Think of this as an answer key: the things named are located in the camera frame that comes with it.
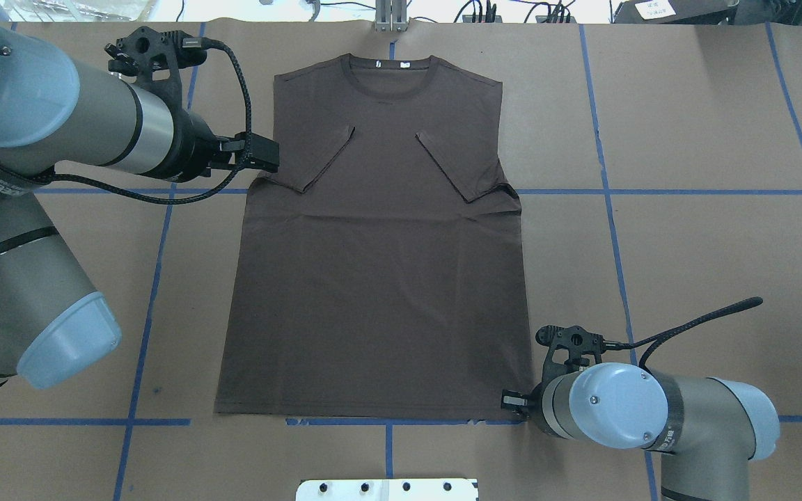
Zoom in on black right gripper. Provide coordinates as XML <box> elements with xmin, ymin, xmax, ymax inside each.
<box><xmin>501</xmin><ymin>326</ymin><xmax>606</xmax><ymax>420</ymax></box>

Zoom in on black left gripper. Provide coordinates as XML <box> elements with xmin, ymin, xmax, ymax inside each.
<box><xmin>104</xmin><ymin>26</ymin><xmax>281</xmax><ymax>183</ymax></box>

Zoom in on dark brown t-shirt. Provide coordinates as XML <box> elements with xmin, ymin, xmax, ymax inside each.
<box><xmin>214</xmin><ymin>54</ymin><xmax>532</xmax><ymax>421</ymax></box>

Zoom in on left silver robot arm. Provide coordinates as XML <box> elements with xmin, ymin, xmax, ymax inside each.
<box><xmin>0</xmin><ymin>26</ymin><xmax>280</xmax><ymax>389</ymax></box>

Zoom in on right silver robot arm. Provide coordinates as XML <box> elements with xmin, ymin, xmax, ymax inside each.
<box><xmin>501</xmin><ymin>326</ymin><xmax>782</xmax><ymax>500</ymax></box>

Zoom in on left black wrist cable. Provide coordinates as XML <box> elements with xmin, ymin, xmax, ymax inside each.
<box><xmin>25</xmin><ymin>36</ymin><xmax>254</xmax><ymax>205</ymax></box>

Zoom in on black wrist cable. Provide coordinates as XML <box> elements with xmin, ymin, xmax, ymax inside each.
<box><xmin>599</xmin><ymin>297</ymin><xmax>764</xmax><ymax>369</ymax></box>
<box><xmin>25</xmin><ymin>36</ymin><xmax>254</xmax><ymax>205</ymax></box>

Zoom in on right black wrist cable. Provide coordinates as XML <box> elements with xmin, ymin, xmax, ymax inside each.
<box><xmin>599</xmin><ymin>297</ymin><xmax>764</xmax><ymax>369</ymax></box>

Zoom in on white camera mast base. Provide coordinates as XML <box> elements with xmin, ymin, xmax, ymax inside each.
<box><xmin>295</xmin><ymin>478</ymin><xmax>480</xmax><ymax>500</ymax></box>

